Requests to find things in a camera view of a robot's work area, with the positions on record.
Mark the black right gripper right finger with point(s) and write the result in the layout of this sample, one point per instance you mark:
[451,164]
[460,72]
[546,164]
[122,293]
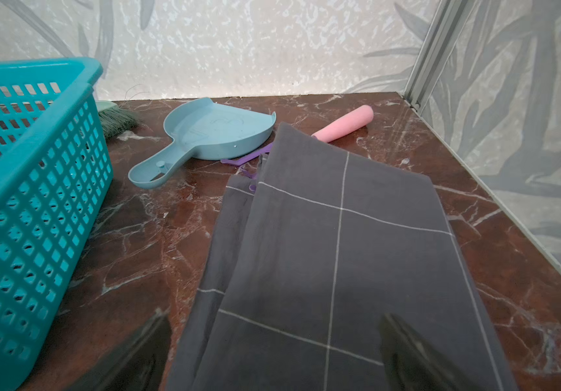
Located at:
[412,363]

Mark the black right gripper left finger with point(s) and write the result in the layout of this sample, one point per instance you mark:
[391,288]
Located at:
[137,363]

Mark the dark grey checked pillowcase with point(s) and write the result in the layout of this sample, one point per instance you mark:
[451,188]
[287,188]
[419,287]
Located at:
[300,272]

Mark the teal plastic basket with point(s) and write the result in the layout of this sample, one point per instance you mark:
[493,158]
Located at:
[55,172]

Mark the light blue dustpan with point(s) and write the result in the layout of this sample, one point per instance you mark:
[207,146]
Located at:
[204,130]

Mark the pink handled brush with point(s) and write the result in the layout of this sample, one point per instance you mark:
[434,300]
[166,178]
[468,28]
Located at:
[345,125]

